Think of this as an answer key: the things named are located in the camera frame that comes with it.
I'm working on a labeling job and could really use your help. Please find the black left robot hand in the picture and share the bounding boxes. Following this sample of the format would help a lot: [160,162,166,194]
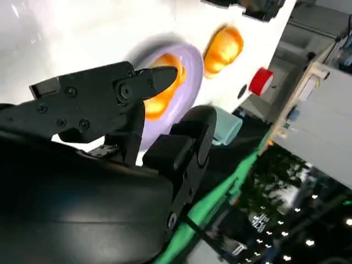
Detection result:
[202,0,287,21]

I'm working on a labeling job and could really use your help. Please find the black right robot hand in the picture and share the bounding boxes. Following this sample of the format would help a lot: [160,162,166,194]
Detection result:
[0,60,218,264]

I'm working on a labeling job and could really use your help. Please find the orange and white bread roll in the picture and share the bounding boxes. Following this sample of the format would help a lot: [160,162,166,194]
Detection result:
[202,24,245,80]
[142,53,186,121]

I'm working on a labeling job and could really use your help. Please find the wooden desk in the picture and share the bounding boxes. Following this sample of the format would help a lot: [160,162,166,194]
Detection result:
[258,43,335,156]

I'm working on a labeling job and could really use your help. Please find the lilac plate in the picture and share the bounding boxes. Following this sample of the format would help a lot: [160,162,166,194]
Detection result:
[126,43,205,151]

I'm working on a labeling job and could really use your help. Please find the pale green mug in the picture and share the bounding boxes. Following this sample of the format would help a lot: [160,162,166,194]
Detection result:
[211,106,244,147]

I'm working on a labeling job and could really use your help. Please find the grey cabinet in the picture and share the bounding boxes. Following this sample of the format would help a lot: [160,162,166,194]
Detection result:
[273,65,352,191]

